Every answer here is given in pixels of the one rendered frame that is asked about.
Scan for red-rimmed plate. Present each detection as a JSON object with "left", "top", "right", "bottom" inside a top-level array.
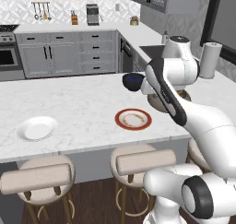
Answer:
[{"left": 113, "top": 107, "right": 153, "bottom": 132}]

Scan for brown bowl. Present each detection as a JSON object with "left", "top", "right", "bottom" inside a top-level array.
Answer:
[{"left": 147, "top": 89, "right": 193, "bottom": 114}]

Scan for white plate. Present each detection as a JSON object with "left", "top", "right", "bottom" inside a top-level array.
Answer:
[{"left": 16, "top": 115, "right": 60, "bottom": 142}]

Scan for black dishwasher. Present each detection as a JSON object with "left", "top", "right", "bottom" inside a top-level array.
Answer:
[{"left": 118, "top": 33, "right": 136, "bottom": 74}]

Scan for beige bar stool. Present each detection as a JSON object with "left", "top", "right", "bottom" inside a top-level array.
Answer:
[
  {"left": 185, "top": 136, "right": 217, "bottom": 174},
  {"left": 0, "top": 155, "right": 77, "bottom": 224},
  {"left": 109, "top": 144, "right": 178, "bottom": 218}
]

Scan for dark sink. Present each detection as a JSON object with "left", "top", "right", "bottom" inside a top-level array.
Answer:
[{"left": 138, "top": 44, "right": 168, "bottom": 62}]

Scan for grey base cupboards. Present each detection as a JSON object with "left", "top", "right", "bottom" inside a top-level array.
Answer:
[{"left": 15, "top": 29, "right": 120, "bottom": 79}]

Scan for grey soap bottle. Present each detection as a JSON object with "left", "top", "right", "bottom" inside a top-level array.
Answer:
[{"left": 161, "top": 30, "right": 171, "bottom": 46}]

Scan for golden kettle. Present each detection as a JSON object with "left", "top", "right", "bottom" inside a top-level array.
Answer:
[{"left": 129, "top": 15, "right": 140, "bottom": 27}]

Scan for steel coffee machine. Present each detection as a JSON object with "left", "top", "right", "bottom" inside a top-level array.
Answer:
[{"left": 85, "top": 3, "right": 101, "bottom": 27}]

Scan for brown knife block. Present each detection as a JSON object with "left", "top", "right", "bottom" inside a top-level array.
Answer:
[{"left": 70, "top": 9, "right": 79, "bottom": 26}]

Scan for white paper towel roll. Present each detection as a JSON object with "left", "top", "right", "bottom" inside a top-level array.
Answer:
[{"left": 200, "top": 41, "right": 223, "bottom": 80}]

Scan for steel oven with hob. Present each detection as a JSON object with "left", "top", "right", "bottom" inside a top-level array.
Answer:
[{"left": 0, "top": 23, "right": 26, "bottom": 82}]

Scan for black-framed window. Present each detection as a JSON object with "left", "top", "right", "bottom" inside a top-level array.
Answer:
[{"left": 199, "top": 0, "right": 236, "bottom": 66}]

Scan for rail with hanging tools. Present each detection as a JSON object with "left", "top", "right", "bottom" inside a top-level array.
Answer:
[{"left": 30, "top": 1, "right": 53, "bottom": 22}]

